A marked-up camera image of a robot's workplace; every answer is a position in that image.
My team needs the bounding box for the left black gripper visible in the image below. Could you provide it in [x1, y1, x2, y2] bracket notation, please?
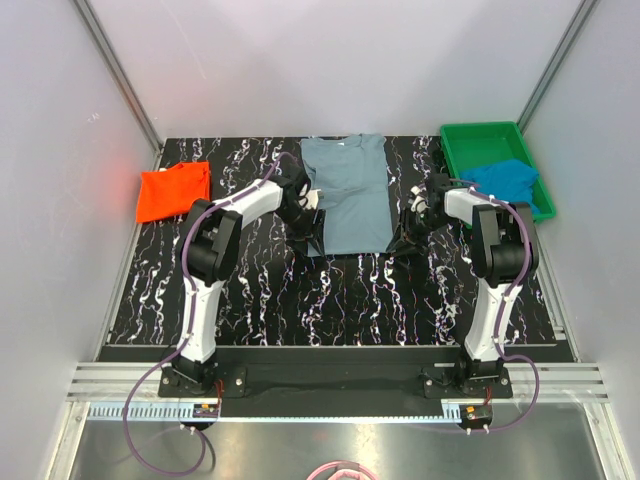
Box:
[274, 204, 326, 257]

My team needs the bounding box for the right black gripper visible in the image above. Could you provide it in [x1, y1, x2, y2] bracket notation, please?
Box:
[385, 207, 455, 258]

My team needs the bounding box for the grey-blue t shirt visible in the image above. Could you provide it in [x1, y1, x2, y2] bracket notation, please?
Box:
[300, 134, 393, 255]

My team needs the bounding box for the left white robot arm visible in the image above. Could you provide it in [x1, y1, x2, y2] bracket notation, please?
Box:
[161, 166, 326, 396]

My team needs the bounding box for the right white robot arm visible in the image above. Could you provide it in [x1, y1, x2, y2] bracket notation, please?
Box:
[386, 174, 539, 397]

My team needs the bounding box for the green plastic bin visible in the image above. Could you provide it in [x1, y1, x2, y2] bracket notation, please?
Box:
[440, 122, 556, 223]

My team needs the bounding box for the blue t shirt in bin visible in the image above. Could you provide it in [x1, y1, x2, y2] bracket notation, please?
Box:
[459, 159, 540, 214]

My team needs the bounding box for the orange folded t shirt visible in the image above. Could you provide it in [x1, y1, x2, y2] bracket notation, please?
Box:
[136, 162, 211, 223]

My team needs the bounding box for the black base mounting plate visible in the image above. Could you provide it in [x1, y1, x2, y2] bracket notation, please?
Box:
[158, 346, 513, 419]

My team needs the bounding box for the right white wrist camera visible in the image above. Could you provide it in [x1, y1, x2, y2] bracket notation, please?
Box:
[409, 185, 428, 214]

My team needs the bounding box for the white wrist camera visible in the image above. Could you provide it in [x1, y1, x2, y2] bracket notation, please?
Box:
[297, 186, 323, 210]
[409, 185, 428, 214]

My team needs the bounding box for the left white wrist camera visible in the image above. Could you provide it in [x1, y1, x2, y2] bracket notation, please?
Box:
[297, 186, 323, 210]

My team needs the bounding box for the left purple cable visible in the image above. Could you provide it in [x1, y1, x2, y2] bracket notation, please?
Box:
[119, 152, 301, 476]

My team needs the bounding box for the pink cable coil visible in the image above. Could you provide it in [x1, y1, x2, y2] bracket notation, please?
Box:
[305, 460, 376, 480]

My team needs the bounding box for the aluminium frame rail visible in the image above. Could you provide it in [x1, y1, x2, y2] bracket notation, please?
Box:
[67, 363, 609, 403]

